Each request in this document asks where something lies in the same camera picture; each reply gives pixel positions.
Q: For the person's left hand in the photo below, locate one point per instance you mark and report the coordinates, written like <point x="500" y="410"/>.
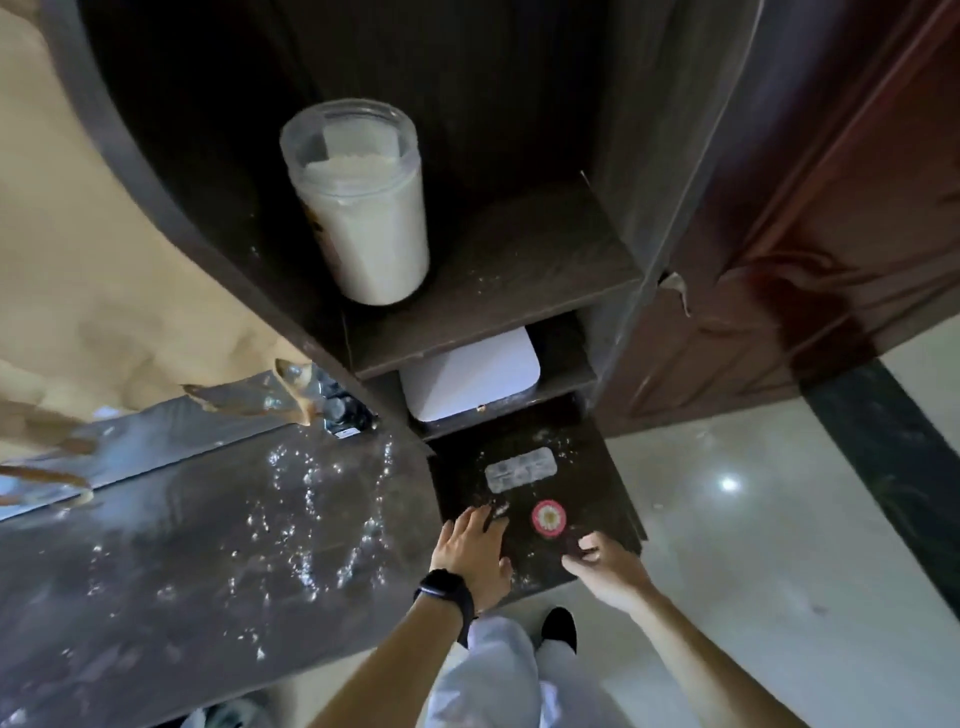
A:
<point x="469" y="559"/>

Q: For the person's right hand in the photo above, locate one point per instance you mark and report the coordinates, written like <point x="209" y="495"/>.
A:
<point x="611" y="574"/>

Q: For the person's left fingers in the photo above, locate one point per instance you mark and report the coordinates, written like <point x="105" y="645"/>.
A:
<point x="469" y="521"/>

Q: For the person's right fingers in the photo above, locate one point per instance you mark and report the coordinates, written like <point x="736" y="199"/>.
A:
<point x="585" y="551"/>

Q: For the person's right forearm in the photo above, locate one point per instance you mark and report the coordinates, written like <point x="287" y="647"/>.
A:
<point x="712" y="667"/>

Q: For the person's left forearm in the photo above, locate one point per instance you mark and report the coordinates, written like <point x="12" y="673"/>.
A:
<point x="382" y="667"/>

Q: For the small dark object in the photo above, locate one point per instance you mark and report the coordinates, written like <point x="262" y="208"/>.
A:
<point x="499" y="511"/>

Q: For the small clear plastic container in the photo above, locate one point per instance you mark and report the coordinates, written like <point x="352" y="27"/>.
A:
<point x="520" y="471"/>

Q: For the black smartwatch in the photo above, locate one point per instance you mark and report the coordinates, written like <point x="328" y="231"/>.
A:
<point x="448" y="592"/>

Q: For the black shoe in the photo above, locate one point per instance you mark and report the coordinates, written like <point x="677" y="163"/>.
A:
<point x="559" y="628"/>

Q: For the white flat box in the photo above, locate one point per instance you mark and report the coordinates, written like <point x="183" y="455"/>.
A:
<point x="469" y="375"/>

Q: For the white trousers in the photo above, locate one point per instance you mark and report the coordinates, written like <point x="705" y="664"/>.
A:
<point x="502" y="675"/>

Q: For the peeling brown veneer strip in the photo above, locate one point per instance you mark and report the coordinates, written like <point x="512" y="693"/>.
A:
<point x="251" y="396"/>

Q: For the dark wooden shelf unit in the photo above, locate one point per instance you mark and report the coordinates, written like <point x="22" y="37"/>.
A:
<point x="517" y="255"/>

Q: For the clear jar of white powder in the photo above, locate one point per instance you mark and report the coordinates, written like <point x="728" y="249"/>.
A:
<point x="371" y="225"/>

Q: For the reddish brown wooden door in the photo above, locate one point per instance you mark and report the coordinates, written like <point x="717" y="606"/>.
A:
<point x="795" y="225"/>

